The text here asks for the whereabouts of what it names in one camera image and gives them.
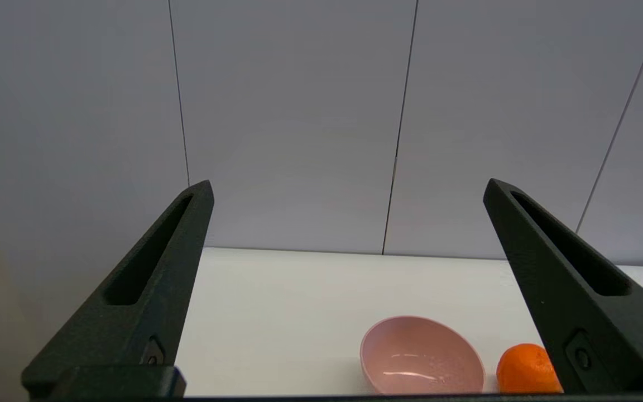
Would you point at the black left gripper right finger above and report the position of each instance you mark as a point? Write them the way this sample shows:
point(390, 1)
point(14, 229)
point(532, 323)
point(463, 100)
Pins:
point(567, 301)

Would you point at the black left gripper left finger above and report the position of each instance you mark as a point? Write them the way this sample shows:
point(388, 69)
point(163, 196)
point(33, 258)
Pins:
point(148, 301)

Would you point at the orange mandarin fruit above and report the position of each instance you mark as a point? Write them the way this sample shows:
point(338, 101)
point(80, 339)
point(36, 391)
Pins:
point(525, 369)

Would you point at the pink plastic bowl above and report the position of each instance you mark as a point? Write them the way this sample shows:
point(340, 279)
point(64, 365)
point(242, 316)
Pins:
point(419, 357)

